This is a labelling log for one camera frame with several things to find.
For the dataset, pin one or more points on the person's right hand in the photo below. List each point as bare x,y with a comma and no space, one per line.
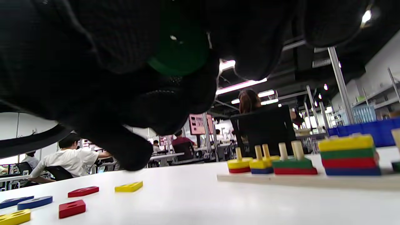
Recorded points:
93,62

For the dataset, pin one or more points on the green circle block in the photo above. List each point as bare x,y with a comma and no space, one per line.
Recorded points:
181,61

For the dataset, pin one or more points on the yellow triangle block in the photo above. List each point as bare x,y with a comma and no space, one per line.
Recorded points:
128,187

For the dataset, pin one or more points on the red pentagon block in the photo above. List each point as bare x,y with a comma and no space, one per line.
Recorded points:
83,191

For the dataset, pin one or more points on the red rectangle block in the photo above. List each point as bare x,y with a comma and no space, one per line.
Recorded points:
72,208

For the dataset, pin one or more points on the blue circle block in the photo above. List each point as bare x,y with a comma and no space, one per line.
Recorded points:
34,202

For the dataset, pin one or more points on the blue triangle block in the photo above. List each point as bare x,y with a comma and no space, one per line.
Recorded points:
14,201

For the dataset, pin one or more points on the yellow pentagon block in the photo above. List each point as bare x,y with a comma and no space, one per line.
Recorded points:
14,217

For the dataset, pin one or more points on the yellow circle block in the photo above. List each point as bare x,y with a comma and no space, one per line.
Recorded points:
239,163

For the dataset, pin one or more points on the red circle block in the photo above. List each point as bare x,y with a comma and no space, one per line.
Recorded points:
239,170

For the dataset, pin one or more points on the yellow rectangle block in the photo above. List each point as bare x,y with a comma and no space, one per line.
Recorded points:
261,163

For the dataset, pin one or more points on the blue rectangle block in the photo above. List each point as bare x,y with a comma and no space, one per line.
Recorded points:
262,170

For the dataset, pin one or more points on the wooden board with posts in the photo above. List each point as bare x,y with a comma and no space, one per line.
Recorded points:
281,181

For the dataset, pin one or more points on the green triangle block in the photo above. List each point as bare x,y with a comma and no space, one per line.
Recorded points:
292,163

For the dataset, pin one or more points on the yellow square block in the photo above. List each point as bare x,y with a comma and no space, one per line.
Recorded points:
345,143

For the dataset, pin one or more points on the green square block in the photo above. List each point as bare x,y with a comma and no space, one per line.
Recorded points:
348,153

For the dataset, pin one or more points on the green pentagon block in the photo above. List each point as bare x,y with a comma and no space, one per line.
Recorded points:
396,166

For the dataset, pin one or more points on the computer monitor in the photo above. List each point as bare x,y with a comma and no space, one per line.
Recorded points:
197,124

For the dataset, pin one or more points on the white plastic basket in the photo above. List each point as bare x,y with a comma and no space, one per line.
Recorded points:
364,114

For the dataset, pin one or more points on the blue plastic crate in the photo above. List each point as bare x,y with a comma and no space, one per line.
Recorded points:
375,132

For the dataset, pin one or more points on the aluminium frame post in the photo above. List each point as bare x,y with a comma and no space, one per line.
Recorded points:
340,87

